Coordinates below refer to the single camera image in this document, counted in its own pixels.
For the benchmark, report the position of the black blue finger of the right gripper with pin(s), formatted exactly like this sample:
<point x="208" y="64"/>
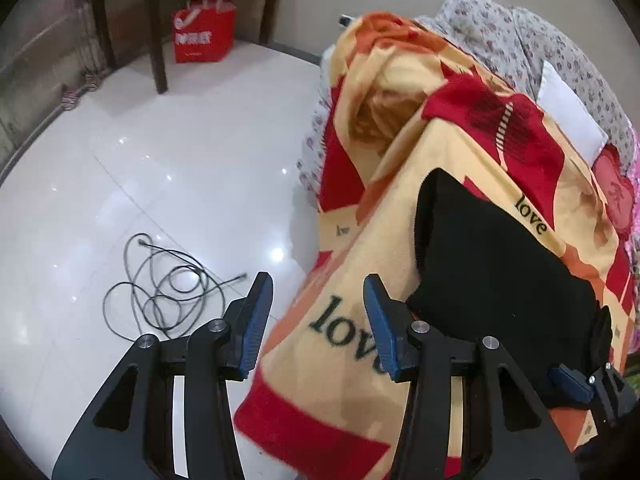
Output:
<point x="605" y="392"/>

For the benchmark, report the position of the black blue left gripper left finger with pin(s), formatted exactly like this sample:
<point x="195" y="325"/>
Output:
<point x="126" y="431"/>

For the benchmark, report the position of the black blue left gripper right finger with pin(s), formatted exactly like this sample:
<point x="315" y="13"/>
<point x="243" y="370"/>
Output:
<point x="507" y="432"/>

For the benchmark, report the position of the black pants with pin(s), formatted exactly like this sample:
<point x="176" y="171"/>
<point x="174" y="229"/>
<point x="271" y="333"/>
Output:
<point x="484" y="274"/>

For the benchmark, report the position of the red heart-shaped cushion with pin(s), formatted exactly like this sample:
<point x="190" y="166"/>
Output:
<point x="618" y="190"/>

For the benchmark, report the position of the pink patterned bedsheet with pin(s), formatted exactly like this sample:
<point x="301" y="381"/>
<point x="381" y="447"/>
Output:
<point x="634" y="177"/>

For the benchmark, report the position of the white pillow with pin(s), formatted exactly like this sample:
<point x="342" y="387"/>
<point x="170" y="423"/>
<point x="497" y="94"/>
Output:
<point x="569" y="112"/>

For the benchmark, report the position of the grey floral quilt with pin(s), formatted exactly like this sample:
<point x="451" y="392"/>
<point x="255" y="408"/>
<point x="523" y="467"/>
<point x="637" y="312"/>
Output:
<point x="512" y="43"/>

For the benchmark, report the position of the yellow red love blanket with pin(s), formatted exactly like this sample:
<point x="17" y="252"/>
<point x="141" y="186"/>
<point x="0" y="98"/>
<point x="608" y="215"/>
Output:
<point x="406" y="102"/>

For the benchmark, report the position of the red shopping bag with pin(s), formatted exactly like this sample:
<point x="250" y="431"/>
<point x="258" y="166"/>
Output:
<point x="204" y="32"/>

